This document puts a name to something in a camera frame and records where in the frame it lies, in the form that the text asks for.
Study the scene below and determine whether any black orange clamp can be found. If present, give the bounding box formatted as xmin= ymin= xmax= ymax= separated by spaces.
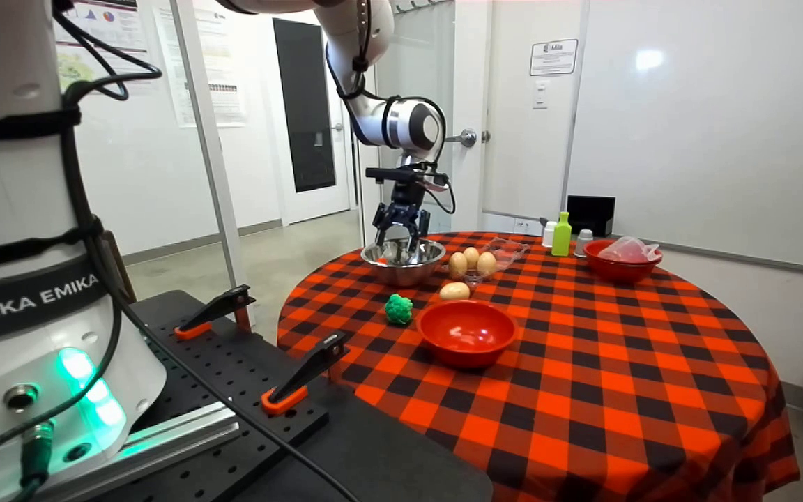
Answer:
xmin=260 ymin=333 xmax=348 ymax=416
xmin=173 ymin=284 xmax=254 ymax=342

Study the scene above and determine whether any beige egg left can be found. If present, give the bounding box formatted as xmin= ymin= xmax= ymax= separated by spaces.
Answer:
xmin=449 ymin=252 xmax=468 ymax=278

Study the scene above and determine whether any orange black plaid tablecloth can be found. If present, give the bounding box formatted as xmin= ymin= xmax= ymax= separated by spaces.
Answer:
xmin=279 ymin=231 xmax=801 ymax=502

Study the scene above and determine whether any green bottle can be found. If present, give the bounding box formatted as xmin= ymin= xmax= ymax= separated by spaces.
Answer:
xmin=552 ymin=213 xmax=573 ymax=257

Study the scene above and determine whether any silver metal bowl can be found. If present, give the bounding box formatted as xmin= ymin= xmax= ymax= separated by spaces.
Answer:
xmin=361 ymin=236 xmax=446 ymax=286

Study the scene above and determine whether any beige egg back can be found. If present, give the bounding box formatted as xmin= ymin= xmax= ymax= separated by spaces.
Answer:
xmin=464 ymin=245 xmax=479 ymax=271

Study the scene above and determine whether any beige egg right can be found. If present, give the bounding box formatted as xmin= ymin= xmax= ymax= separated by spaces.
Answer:
xmin=477 ymin=252 xmax=496 ymax=278

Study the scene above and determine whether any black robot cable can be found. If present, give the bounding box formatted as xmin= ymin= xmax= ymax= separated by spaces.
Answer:
xmin=0 ymin=0 xmax=362 ymax=502

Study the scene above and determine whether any black box by wall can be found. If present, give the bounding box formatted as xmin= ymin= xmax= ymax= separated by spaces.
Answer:
xmin=566 ymin=196 xmax=616 ymax=236

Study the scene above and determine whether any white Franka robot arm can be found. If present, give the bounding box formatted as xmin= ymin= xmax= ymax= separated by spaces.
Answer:
xmin=0 ymin=0 xmax=167 ymax=502

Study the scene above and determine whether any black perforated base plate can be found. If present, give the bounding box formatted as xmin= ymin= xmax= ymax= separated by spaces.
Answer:
xmin=93 ymin=286 xmax=496 ymax=502

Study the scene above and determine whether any red plastic bowl front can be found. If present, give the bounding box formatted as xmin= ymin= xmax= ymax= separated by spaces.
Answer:
xmin=415 ymin=300 xmax=518 ymax=372

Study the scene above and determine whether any red bowl with plastic wrap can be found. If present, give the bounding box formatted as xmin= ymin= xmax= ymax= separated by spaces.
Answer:
xmin=587 ymin=236 xmax=661 ymax=284

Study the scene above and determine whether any beige egg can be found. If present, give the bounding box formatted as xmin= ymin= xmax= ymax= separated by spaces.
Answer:
xmin=449 ymin=252 xmax=468 ymax=278
xmin=464 ymin=245 xmax=479 ymax=271
xmin=440 ymin=281 xmax=472 ymax=300
xmin=477 ymin=252 xmax=496 ymax=278

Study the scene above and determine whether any green toy vegetable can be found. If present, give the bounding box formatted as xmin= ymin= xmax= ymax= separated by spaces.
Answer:
xmin=383 ymin=293 xmax=412 ymax=327

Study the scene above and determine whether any beige egg front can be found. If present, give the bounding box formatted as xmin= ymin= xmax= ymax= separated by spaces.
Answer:
xmin=440 ymin=281 xmax=472 ymax=300

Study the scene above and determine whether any black orange clamp left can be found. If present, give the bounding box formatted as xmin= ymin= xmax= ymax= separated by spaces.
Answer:
xmin=173 ymin=284 xmax=254 ymax=342

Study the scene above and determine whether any black orange clamp right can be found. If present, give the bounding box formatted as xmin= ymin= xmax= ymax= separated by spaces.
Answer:
xmin=260 ymin=333 xmax=348 ymax=416

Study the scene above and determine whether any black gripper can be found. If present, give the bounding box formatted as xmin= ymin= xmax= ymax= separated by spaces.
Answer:
xmin=365 ymin=164 xmax=449 ymax=266

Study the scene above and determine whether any white door with handle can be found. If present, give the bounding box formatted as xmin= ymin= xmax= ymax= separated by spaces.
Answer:
xmin=446 ymin=0 xmax=592 ymax=229

